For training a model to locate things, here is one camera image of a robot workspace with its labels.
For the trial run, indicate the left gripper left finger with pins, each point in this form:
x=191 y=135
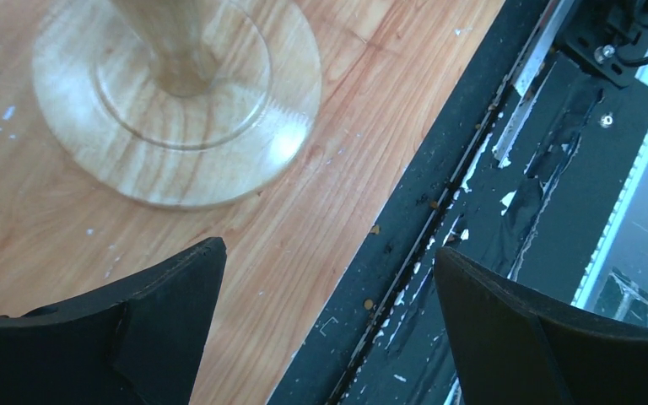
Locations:
x=138 y=340

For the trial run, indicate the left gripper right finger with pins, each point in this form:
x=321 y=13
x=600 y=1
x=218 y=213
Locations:
x=514 y=345

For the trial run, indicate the wooden hat stand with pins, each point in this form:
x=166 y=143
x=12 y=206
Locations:
x=186 y=104

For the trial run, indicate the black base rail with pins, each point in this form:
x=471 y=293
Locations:
x=536 y=167

